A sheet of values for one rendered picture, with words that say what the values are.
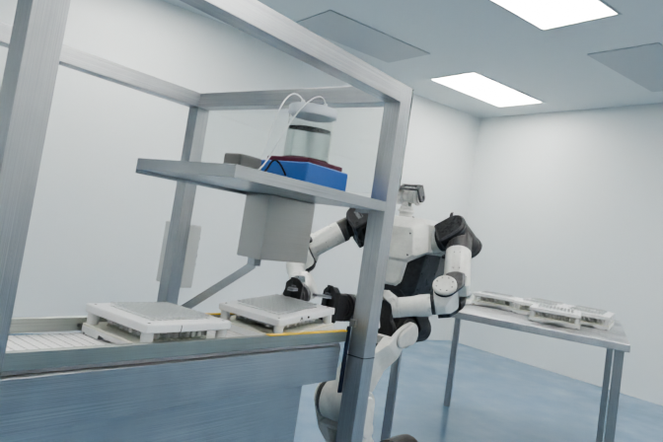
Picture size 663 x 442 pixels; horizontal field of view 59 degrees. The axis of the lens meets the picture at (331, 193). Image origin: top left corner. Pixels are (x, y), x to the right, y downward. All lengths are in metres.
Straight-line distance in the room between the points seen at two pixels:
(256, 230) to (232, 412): 0.54
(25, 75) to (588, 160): 6.38
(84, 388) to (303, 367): 0.65
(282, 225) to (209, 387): 0.60
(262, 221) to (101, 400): 0.75
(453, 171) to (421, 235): 5.47
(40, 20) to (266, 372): 0.98
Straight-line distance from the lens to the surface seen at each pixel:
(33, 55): 1.08
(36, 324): 1.50
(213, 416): 1.57
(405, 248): 2.15
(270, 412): 1.72
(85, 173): 5.19
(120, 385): 1.31
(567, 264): 6.94
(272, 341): 1.58
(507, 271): 7.36
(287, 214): 1.85
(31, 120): 1.07
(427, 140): 7.26
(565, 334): 2.99
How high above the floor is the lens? 1.12
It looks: 4 degrees up
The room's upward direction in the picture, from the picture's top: 9 degrees clockwise
